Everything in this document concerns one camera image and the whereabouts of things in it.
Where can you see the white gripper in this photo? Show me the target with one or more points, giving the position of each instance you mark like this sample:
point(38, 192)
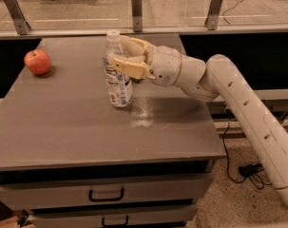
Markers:
point(165, 64)

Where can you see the clear plastic water bottle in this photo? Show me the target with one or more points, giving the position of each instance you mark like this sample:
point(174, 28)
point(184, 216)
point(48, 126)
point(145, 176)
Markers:
point(119, 86)

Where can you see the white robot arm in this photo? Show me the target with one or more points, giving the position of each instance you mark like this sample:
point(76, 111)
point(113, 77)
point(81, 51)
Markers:
point(205, 81)

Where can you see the green chip bag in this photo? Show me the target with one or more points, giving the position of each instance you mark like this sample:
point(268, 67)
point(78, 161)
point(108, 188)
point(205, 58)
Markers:
point(136, 80)

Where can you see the red apple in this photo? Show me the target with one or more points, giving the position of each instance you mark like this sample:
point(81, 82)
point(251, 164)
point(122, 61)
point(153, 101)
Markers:
point(37, 62)

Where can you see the upper grey drawer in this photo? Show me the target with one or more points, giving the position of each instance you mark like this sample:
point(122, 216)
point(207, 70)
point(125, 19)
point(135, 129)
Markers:
point(76, 193)

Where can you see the grey drawer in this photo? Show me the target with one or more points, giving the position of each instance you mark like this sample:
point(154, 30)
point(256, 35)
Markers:
point(76, 193)
point(140, 217)

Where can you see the lower grey drawer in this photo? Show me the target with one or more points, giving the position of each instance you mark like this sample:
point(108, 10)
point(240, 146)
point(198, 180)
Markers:
point(140, 217)

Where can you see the middle metal glass bracket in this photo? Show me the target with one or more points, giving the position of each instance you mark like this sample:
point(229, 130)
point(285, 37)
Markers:
point(137, 17)

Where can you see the metal glass bracket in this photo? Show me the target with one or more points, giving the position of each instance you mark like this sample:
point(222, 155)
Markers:
point(21, 25)
point(212, 19)
point(137, 17)

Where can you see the right metal glass bracket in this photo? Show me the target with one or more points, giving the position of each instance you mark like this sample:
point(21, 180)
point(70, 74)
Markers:
point(212, 19)

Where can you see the left metal glass bracket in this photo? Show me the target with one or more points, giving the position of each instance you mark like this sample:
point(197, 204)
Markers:
point(21, 25)

